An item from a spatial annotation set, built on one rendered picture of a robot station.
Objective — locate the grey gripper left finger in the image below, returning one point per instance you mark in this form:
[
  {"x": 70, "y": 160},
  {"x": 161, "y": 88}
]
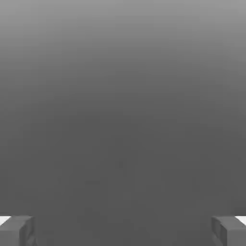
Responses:
[{"x": 13, "y": 230}]

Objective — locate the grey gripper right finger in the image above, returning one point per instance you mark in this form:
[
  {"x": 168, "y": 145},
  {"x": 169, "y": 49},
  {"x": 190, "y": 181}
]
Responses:
[{"x": 232, "y": 230}]

